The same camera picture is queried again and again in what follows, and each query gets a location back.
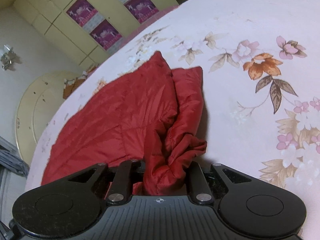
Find red puffer jacket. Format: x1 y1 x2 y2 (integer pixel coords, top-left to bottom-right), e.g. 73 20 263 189
41 51 207 196

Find grey striped cloth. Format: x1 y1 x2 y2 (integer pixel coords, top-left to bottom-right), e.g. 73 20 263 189
1 137 29 178

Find orange patterned pillow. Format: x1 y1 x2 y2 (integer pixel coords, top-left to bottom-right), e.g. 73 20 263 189
62 66 98 100

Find cream curved headboard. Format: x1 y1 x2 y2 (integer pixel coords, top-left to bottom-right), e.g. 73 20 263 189
15 70 78 165

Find pink floral bed sheet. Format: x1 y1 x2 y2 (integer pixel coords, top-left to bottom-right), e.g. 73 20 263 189
26 0 319 239

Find purple poster upper left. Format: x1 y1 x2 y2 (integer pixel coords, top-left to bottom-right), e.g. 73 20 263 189
90 20 122 50

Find purple poster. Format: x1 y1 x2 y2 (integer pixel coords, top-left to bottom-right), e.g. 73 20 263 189
90 20 122 50
124 0 159 23
66 0 105 33

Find cream wardrobe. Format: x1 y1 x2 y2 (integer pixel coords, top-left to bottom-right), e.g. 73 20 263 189
13 0 178 69

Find purple poster lower left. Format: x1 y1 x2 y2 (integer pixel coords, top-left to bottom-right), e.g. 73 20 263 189
66 0 105 33

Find purple poster upper right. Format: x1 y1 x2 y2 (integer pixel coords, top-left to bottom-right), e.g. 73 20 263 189
124 0 159 23

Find wall hook ornament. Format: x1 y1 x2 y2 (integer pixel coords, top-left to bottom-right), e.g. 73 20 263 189
1 44 22 72

